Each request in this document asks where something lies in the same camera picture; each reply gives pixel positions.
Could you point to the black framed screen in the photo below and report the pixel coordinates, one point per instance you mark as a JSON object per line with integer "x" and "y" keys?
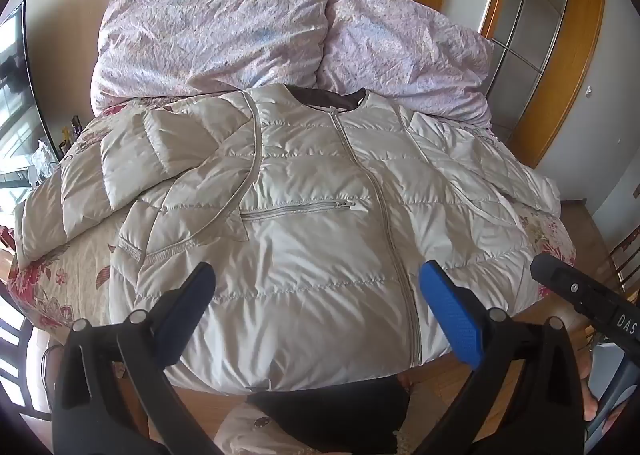
{"x": 15, "y": 85}

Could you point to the wooden chair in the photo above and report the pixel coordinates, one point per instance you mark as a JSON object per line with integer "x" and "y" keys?
{"x": 627, "y": 255}

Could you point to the white printed cloth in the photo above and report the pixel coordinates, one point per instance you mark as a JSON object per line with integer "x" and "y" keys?
{"x": 250, "y": 435}

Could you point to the frosted glass door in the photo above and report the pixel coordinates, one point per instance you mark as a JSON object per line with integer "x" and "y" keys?
{"x": 530, "y": 20}

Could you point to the wooden sliding wardrobe door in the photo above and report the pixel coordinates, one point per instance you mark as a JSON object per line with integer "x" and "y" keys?
{"x": 565, "y": 85}

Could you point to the person's right hand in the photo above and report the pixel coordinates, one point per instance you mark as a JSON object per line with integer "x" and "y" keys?
{"x": 589, "y": 385}

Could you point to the person's black pants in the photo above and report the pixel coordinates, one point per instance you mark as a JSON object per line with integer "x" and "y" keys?
{"x": 340, "y": 415}

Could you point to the floral bed sheet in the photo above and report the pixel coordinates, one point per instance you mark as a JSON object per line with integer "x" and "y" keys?
{"x": 85, "y": 255}

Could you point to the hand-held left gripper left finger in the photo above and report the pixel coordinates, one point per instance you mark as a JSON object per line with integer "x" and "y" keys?
{"x": 197, "y": 292}

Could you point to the beige quilted down jacket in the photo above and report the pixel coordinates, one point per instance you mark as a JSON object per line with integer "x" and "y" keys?
{"x": 310, "y": 245}

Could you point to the pink crinkled pillow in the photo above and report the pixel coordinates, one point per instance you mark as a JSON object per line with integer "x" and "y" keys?
{"x": 210, "y": 35}
{"x": 400, "y": 50}

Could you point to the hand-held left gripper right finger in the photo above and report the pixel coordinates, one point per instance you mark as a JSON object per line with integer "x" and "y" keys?
{"x": 450, "y": 307}

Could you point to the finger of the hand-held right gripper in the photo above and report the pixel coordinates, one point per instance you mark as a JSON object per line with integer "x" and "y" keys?
{"x": 560, "y": 280}

